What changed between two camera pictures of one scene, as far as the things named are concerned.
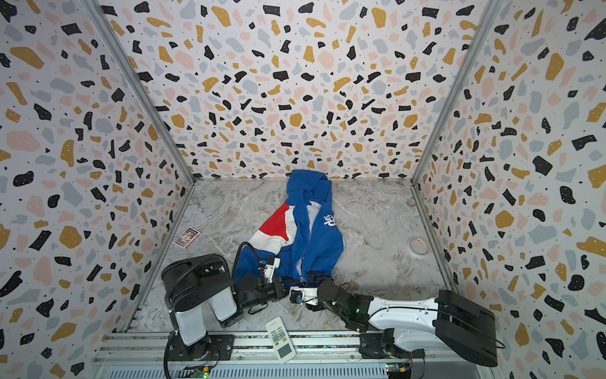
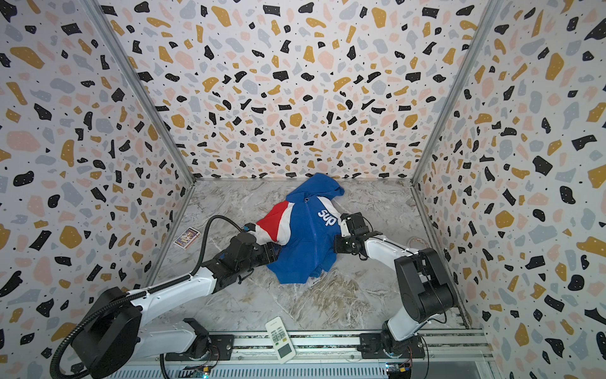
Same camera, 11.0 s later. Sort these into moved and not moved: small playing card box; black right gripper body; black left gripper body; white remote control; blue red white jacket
Moved: black left gripper body; black right gripper body
Not moved: small playing card box; white remote control; blue red white jacket
